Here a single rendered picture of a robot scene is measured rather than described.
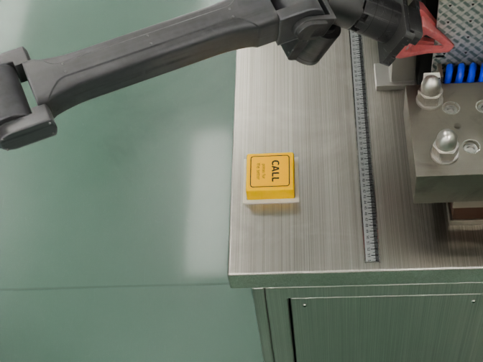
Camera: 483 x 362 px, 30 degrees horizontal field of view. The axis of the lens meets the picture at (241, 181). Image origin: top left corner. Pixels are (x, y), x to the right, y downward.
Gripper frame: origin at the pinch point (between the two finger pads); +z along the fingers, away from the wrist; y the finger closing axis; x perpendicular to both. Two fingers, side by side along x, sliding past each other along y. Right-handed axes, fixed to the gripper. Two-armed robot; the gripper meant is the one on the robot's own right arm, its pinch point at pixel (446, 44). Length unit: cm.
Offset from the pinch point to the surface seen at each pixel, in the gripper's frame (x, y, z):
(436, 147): -2.8, 17.0, -1.8
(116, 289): -128, -25, -8
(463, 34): 2.9, 0.2, 0.8
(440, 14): 4.5, 0.3, -4.1
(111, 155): -131, -69, -13
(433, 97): -2.5, 8.3, -1.4
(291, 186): -23.4, 12.9, -12.0
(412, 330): -32.3, 25.5, 13.2
